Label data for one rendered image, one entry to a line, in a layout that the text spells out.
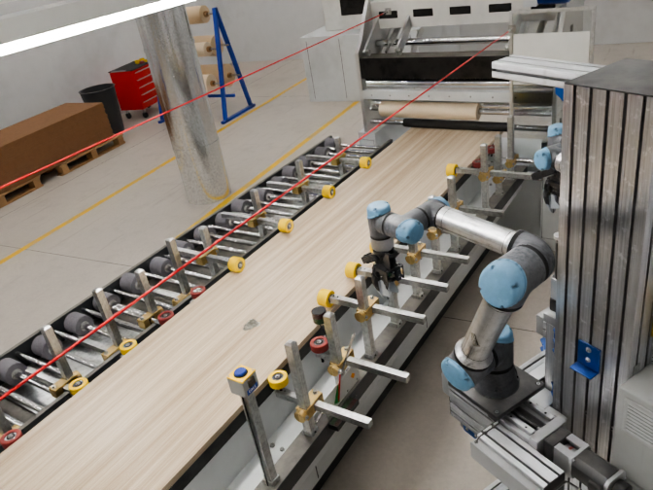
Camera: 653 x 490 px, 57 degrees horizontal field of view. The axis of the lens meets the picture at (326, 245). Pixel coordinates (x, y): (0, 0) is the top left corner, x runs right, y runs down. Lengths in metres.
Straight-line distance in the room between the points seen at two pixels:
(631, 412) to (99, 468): 1.74
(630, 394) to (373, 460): 1.74
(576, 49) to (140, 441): 3.36
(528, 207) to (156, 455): 3.45
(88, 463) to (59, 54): 8.57
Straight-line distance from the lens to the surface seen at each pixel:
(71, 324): 3.43
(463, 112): 4.64
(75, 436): 2.60
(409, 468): 3.26
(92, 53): 10.89
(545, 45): 4.30
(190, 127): 6.24
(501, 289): 1.58
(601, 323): 1.87
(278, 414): 2.66
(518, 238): 1.72
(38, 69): 10.22
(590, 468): 2.00
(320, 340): 2.60
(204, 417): 2.42
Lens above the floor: 2.48
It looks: 29 degrees down
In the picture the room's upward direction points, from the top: 10 degrees counter-clockwise
